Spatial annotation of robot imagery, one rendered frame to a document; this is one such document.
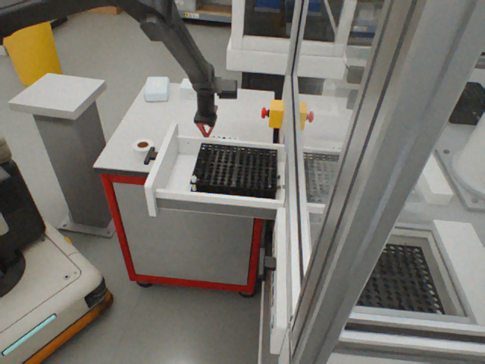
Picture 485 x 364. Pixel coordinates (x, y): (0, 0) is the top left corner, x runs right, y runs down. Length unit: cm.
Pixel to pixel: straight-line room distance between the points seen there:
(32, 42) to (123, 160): 232
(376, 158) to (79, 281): 140
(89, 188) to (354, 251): 165
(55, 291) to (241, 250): 71
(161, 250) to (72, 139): 62
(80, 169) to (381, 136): 165
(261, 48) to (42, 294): 132
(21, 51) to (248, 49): 225
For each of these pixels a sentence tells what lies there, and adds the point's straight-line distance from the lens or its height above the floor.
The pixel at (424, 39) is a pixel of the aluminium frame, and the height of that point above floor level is 144.
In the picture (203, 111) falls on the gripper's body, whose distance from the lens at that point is 116.
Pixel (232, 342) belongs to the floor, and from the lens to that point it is 166.
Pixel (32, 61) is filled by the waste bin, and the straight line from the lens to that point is 353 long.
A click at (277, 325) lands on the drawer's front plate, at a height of 93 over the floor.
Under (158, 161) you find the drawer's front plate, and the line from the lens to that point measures 95.
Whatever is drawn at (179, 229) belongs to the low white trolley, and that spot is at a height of 47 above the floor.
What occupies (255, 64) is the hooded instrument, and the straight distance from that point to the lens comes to 169.
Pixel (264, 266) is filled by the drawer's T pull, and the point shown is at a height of 91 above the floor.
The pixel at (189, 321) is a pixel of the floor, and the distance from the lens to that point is 170.
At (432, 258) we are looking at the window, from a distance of 40.
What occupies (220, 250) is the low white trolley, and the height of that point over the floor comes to 37.
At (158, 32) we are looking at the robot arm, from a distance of 74.
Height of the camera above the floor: 151
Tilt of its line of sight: 41 degrees down
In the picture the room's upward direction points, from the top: 4 degrees clockwise
